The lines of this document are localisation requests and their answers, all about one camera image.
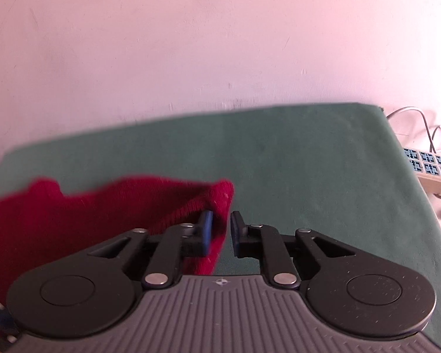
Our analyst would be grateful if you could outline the grey usb cable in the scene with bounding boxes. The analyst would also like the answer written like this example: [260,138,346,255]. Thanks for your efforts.
[385,106,441,219]

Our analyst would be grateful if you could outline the green table cloth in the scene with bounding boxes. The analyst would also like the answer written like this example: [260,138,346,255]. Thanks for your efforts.
[0,104,441,345]

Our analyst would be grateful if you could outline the dark red knit sweater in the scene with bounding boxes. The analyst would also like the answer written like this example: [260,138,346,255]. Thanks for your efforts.
[0,176,234,302]

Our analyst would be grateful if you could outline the white blue power strip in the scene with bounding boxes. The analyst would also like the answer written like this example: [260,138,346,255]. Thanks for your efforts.
[403,148,441,195]

